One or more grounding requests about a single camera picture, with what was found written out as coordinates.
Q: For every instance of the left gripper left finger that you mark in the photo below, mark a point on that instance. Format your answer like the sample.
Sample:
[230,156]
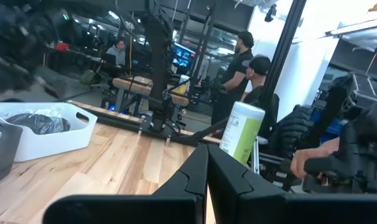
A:
[198,174]

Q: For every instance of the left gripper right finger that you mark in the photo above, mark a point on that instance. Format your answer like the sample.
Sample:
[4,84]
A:
[222,180]

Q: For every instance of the dark item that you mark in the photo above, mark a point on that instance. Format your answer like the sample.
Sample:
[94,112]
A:
[36,124]

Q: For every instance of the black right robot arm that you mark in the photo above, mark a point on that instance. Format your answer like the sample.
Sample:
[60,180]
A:
[159,62]

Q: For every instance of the black metal stand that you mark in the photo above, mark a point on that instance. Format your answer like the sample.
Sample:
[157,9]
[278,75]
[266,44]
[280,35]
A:
[269,174]

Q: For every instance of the wipes canister with white lid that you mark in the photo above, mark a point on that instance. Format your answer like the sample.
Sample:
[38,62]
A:
[241,133]

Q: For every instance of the red item on desk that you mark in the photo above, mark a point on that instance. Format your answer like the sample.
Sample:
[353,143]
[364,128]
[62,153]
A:
[62,46]

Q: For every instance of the grey plastic bin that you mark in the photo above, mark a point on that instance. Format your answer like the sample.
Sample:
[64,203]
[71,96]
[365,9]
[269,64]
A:
[2,155]

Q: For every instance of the olive green bag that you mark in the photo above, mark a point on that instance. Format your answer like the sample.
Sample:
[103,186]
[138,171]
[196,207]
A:
[90,77]

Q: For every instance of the white plastic bin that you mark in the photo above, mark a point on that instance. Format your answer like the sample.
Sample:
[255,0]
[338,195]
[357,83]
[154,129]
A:
[51,146]

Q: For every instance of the black puffy jacket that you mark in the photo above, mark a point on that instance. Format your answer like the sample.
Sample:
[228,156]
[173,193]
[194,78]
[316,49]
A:
[291,130]

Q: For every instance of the yellow item on table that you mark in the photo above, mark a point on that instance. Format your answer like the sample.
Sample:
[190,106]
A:
[183,89]

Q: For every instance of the person's hand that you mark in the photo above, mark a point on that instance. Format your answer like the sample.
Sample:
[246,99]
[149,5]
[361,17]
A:
[309,155]

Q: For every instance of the background wooden table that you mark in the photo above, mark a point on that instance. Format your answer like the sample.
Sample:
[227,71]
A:
[138,85]

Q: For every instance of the person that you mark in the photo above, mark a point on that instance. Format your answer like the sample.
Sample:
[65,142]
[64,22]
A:
[235,71]
[258,65]
[116,54]

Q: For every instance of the background monitor blue display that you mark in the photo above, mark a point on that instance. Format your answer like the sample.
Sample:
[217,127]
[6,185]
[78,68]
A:
[183,56]

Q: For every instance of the orange hanging tag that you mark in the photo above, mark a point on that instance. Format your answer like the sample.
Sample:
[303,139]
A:
[375,7]

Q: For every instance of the black metal rig frame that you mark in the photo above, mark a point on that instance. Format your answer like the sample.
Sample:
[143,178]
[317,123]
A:
[285,46]

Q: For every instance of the black overhead camera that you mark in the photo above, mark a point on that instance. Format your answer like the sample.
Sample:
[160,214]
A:
[271,14]

